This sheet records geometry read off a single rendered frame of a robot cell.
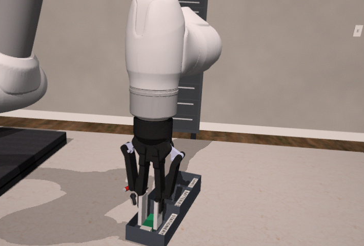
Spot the green and white eraser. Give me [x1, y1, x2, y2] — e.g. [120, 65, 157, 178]
[140, 214, 154, 232]

